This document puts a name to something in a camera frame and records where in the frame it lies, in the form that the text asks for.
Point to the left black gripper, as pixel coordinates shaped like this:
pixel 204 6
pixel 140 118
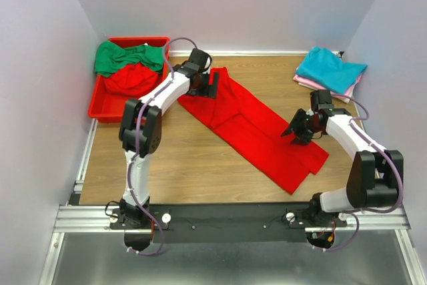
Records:
pixel 207 85

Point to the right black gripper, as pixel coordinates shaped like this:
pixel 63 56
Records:
pixel 301 126

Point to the red t shirt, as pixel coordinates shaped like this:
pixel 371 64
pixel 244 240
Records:
pixel 131 80
pixel 256 132

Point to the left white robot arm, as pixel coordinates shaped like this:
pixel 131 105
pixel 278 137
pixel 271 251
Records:
pixel 141 128

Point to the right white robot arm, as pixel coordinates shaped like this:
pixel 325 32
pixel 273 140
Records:
pixel 375 183

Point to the folded white t shirt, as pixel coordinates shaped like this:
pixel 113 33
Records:
pixel 345 97

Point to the folded pink t shirt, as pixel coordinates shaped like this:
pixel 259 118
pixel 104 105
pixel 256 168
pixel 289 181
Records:
pixel 337 83

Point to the folded teal t shirt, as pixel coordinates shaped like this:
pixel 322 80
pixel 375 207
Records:
pixel 326 69

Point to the green t shirt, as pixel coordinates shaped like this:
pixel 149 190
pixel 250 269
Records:
pixel 110 57

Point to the red plastic bin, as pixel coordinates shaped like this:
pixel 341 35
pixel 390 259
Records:
pixel 107 107

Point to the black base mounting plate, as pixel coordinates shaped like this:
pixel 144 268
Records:
pixel 219 223

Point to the aluminium frame rail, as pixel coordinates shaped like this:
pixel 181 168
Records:
pixel 193 165

